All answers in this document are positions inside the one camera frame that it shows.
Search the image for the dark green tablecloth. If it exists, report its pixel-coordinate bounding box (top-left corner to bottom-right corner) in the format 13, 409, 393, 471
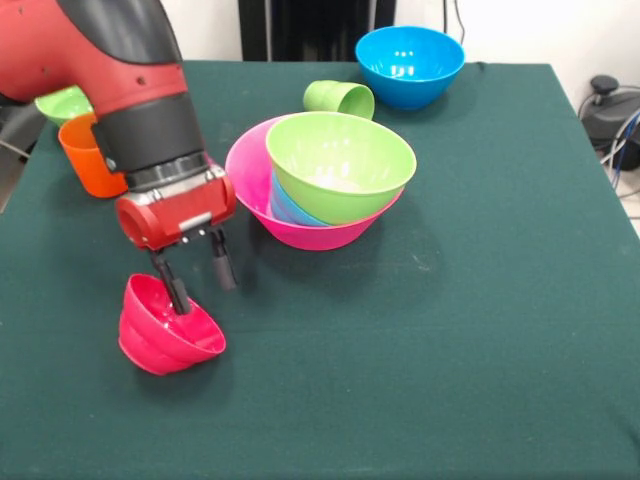
0, 58, 640, 480

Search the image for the small green bowl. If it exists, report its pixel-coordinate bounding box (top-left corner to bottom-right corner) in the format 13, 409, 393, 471
33, 84, 96, 128

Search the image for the large green bowl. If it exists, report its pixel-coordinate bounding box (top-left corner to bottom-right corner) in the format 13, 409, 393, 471
264, 111, 418, 227

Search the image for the orange red cup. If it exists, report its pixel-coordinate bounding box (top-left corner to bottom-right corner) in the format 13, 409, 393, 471
57, 112, 130, 199

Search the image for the small magenta bowl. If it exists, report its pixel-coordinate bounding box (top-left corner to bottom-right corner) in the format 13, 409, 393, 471
117, 272, 228, 377

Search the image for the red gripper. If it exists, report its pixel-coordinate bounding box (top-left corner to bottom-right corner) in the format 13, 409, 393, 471
114, 172, 239, 316

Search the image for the green cup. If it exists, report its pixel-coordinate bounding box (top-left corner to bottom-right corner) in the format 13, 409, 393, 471
302, 79, 376, 121

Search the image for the large blue bowl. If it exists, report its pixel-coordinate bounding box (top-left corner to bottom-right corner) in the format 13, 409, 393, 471
354, 25, 467, 111

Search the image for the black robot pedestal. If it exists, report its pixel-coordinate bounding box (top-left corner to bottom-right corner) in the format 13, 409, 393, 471
238, 0, 399, 62

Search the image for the small cyan bowl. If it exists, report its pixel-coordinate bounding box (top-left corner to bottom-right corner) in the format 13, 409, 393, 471
268, 172, 331, 229

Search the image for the tangle of cables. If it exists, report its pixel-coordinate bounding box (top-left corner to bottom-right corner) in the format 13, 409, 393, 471
599, 107, 640, 221

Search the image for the large pink bowl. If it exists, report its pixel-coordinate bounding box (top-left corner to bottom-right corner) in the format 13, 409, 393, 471
224, 115, 405, 252

